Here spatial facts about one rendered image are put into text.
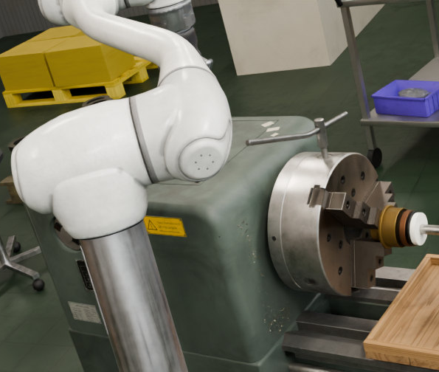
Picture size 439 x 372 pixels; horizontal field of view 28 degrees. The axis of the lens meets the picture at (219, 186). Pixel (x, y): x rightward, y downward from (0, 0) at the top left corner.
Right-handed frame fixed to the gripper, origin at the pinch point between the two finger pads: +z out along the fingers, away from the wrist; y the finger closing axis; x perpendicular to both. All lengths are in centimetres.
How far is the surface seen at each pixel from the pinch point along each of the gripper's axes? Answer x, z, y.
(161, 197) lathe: -10.6, 12.8, -7.2
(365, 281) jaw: 6.2, 40.7, 27.5
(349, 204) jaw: 5.8, 21.4, 27.8
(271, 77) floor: 405, 141, -255
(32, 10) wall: 624, 117, -733
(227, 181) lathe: -1.7, 13.1, 4.2
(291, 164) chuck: 10.1, 14.7, 13.2
